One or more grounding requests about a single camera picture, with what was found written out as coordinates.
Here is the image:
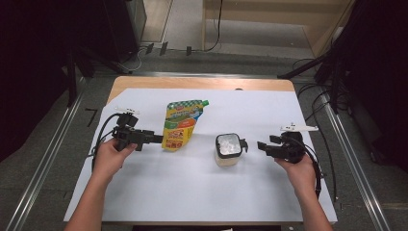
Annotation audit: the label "white floor cable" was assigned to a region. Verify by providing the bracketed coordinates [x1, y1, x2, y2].
[128, 47, 143, 71]

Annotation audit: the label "dark curtain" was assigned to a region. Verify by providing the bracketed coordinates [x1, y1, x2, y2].
[0, 0, 107, 162]
[340, 0, 408, 174]

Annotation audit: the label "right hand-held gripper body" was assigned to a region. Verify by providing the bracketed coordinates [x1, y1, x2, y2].
[266, 122, 319, 165]

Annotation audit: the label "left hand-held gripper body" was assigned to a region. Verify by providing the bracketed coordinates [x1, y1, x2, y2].
[112, 106, 147, 152]

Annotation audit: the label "person's left hand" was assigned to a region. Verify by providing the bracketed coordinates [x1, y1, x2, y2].
[91, 138, 139, 182]

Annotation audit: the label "left hand-held gripper black cable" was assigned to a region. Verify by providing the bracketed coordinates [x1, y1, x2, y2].
[88, 113, 123, 171]

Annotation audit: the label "black tripod stand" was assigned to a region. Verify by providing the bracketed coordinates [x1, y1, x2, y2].
[277, 47, 350, 114]

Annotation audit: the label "black metal stand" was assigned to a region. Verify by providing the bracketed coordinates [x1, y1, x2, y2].
[65, 44, 133, 109]

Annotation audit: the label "metal floor rail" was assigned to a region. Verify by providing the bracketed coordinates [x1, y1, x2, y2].
[320, 92, 393, 231]
[6, 76, 88, 231]

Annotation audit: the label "black floor cables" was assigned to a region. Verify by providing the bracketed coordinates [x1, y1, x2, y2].
[296, 57, 340, 203]

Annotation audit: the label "hanging black cable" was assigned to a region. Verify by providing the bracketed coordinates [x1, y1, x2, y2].
[203, 0, 224, 53]

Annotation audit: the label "right hand-held gripper black cable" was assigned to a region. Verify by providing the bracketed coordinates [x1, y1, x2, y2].
[301, 143, 323, 200]

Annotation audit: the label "light wooden shelf unit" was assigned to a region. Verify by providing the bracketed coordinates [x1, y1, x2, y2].
[201, 0, 357, 59]

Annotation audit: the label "yellow spouted refill pouch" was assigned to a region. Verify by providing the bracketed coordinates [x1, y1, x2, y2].
[161, 99, 210, 152]

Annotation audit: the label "black cabinet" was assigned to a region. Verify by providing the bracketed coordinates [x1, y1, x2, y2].
[102, 0, 148, 64]

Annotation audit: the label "hand-held gripper black cable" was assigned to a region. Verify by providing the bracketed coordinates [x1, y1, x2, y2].
[301, 143, 323, 200]
[88, 113, 123, 171]

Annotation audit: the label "person's right hand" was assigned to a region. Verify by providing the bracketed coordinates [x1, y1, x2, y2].
[274, 153, 317, 196]

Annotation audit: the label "white paper sheet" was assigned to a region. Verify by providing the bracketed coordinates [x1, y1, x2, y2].
[63, 88, 339, 224]

